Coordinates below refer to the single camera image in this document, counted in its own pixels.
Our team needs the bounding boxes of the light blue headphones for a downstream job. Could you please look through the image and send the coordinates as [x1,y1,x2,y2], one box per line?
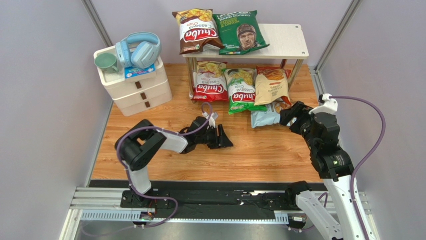
[115,32,162,69]

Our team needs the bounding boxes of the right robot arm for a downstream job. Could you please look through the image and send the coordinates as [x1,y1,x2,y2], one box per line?
[280,98,377,240]

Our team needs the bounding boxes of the dark green chips bag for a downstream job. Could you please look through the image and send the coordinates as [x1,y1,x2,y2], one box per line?
[213,10,270,56]

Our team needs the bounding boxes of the green ceramic mug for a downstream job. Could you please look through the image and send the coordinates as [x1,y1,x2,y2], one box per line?
[94,53,120,74]

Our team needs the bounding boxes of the green Chuba chips bag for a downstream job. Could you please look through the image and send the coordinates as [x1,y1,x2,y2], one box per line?
[223,68,267,115]

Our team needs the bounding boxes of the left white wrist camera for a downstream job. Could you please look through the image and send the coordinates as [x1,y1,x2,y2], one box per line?
[202,112,219,128]

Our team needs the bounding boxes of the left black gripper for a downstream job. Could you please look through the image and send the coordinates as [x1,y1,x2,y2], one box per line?
[195,124,234,150]

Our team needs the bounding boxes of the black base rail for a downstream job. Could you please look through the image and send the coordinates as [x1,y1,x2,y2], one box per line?
[96,181,340,228]

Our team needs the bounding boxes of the white three-drawer organizer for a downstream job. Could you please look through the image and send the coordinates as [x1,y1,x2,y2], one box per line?
[98,57,173,117]

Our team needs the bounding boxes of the blue sticker card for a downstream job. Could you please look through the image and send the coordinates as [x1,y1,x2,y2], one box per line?
[124,64,156,80]

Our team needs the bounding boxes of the white two-tier shelf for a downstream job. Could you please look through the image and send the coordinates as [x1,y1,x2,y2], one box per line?
[183,23,309,100]

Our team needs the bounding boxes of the brown Chuba chips bag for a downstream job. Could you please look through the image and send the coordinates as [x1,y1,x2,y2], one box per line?
[172,8,225,55]

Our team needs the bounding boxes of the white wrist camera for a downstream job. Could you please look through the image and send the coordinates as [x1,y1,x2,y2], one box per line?
[202,112,219,128]
[309,93,339,115]

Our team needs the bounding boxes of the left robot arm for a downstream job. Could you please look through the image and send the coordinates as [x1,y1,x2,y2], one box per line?
[115,116,234,196]

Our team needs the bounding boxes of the cream orange cassava chips bag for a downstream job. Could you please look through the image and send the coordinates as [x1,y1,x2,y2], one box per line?
[254,66,292,106]

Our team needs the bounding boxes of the light blue cassava chips bag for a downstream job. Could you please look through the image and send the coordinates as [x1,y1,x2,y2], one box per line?
[250,101,293,129]

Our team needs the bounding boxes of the red Chuba chips bag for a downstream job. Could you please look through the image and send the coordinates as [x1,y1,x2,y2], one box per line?
[193,61,229,103]

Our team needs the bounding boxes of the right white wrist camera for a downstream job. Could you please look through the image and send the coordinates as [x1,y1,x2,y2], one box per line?
[309,93,339,115]

